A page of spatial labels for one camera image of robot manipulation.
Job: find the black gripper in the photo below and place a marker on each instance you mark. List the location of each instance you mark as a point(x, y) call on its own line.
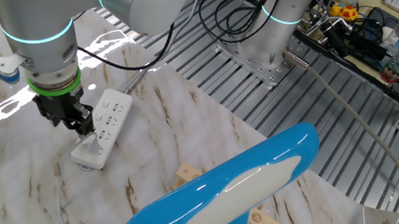
point(60, 106)

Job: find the white power strip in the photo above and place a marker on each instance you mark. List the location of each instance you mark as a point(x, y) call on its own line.
point(113, 113)

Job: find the blue and white desk lamp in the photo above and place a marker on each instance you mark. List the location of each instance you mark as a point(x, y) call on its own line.
point(209, 196)

